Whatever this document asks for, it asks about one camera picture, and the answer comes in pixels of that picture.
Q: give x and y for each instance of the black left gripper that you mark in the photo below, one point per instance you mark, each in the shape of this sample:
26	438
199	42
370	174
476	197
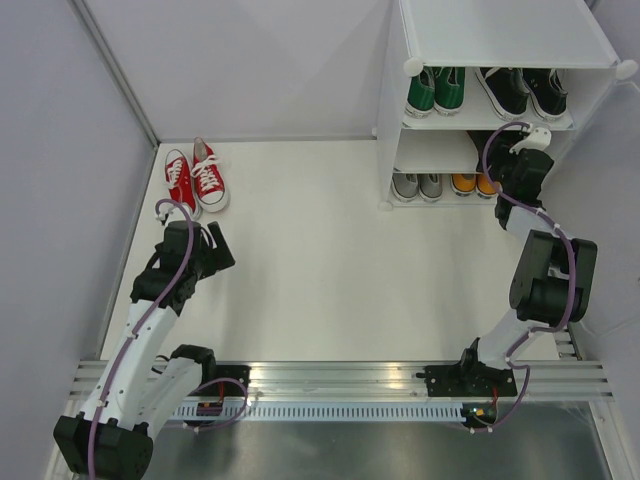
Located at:
219	260

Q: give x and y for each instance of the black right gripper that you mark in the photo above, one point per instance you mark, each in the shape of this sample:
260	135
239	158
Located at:
499	151

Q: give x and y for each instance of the orange sneaker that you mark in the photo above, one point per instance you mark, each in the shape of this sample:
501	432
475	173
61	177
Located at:
463	185
484	188

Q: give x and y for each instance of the red sneaker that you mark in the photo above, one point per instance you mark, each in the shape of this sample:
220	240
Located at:
210	188
179	182

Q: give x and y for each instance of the grey sneaker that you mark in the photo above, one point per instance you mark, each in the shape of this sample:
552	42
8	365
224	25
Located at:
430	187
405	186

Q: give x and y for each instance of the green sneaker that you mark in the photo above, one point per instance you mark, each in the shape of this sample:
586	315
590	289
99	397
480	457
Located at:
449	89
421	94

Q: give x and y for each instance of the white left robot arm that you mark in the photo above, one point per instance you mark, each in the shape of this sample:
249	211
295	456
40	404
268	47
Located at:
112	435

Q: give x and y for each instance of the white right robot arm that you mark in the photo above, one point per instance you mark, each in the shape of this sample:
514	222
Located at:
552	282

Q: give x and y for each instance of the white shoe cabinet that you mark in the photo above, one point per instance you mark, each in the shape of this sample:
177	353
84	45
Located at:
457	257

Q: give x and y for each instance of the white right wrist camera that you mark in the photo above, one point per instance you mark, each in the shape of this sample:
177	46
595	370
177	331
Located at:
536	138

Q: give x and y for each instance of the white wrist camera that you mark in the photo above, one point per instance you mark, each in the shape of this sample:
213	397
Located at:
168	213
536	138

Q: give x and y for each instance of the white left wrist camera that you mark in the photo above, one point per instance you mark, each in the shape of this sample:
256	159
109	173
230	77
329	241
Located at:
168	213

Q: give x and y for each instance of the aluminium mounting rail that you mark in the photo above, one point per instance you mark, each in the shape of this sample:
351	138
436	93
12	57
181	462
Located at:
549	381

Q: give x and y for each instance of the white slotted cable duct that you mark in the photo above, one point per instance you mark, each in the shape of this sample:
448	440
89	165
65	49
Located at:
322	412

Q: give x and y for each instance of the aluminium corner frame post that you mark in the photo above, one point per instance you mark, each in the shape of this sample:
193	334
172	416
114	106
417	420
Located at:
82	10

